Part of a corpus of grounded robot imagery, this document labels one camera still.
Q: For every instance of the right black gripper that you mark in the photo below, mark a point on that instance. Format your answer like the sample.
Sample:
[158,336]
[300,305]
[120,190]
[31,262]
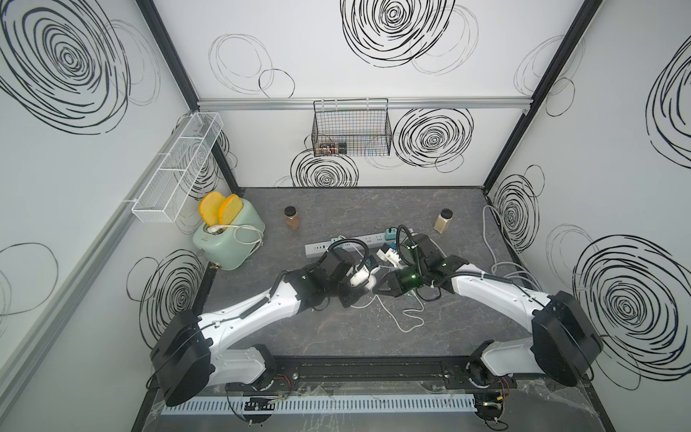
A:
[399,287]

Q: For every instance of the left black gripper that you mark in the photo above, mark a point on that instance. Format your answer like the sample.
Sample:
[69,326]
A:
[356,293]

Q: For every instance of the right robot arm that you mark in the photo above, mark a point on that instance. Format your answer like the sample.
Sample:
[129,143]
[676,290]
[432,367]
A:
[562,343]

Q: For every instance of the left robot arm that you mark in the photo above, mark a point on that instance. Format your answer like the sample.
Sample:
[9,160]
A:
[196,351]

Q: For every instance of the white power strip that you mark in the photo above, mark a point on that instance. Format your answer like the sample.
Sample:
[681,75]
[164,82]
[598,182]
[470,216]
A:
[373,241]

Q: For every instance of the beige spice jar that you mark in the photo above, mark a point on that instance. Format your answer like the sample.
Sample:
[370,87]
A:
[443,220]

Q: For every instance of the brown spice jar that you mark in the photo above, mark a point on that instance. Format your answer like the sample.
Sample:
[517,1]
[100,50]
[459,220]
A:
[292,218]

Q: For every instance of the mint green toaster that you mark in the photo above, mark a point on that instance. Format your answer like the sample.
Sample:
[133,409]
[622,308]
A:
[229,248]

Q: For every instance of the yellow toast slice right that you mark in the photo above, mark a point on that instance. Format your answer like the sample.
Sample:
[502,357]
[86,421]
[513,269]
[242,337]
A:
[230,209]

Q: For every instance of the yellow toast slice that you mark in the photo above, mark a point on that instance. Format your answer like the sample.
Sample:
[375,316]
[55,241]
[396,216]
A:
[230,209]
[209,208]

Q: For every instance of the yellow toast slice left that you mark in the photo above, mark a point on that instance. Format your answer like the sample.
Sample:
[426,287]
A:
[209,208]

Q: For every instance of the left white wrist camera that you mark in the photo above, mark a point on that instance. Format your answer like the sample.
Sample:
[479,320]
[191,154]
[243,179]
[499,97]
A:
[371,264]

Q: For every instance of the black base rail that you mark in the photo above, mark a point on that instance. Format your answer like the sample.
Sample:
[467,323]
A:
[388,370]

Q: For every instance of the white slotted cable duct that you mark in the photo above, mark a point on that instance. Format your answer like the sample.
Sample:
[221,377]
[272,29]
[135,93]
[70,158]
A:
[337,404]

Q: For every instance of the black wire basket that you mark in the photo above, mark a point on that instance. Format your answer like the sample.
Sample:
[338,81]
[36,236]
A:
[351,127]

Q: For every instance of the white wire shelf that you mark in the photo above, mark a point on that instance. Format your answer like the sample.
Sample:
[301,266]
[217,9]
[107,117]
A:
[185,155]

